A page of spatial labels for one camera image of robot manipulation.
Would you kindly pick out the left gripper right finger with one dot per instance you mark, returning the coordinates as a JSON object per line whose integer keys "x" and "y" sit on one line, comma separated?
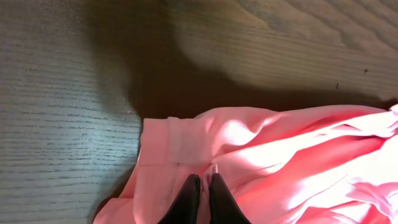
{"x": 223, "y": 207}

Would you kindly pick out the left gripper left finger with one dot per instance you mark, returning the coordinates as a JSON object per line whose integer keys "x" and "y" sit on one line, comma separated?
{"x": 184, "y": 209}

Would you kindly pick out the pink printed t-shirt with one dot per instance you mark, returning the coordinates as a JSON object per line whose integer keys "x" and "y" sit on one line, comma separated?
{"x": 329, "y": 164}

